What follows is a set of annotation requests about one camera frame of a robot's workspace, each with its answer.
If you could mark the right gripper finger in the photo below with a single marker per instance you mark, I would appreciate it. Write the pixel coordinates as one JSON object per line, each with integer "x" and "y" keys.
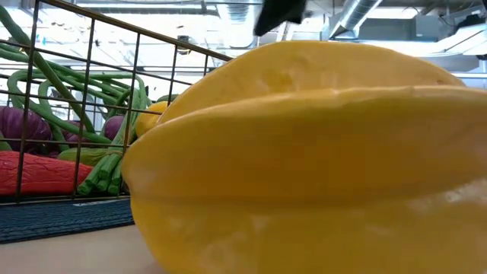
{"x": 279, "y": 13}

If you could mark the green cucumber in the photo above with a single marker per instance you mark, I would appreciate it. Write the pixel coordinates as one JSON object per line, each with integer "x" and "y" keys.
{"x": 167, "y": 98}

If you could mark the yellow starfruit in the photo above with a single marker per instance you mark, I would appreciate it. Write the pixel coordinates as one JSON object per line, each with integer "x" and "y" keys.
{"x": 304, "y": 152}

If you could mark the yellow lemon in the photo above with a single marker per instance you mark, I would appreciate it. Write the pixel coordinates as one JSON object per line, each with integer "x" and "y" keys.
{"x": 150, "y": 118}

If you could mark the green long beans bundle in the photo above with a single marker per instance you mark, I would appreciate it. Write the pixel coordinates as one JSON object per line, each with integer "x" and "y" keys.
{"x": 102, "y": 173}

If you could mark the red-orange carrot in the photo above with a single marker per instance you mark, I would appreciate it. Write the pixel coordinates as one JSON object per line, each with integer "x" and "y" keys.
{"x": 38, "y": 173}

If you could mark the long bumpy green gourd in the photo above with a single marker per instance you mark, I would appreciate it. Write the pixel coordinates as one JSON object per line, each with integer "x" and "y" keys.
{"x": 4, "y": 144}

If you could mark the black ceiling-mounted device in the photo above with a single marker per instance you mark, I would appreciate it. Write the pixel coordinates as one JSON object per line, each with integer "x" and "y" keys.
{"x": 183, "y": 41}

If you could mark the dark round woven placemat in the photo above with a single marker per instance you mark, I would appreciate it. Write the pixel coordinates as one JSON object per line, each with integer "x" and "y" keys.
{"x": 57, "y": 222}

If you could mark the silver ventilation duct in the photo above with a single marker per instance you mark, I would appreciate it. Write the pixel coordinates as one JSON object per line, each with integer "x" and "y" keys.
{"x": 355, "y": 15}

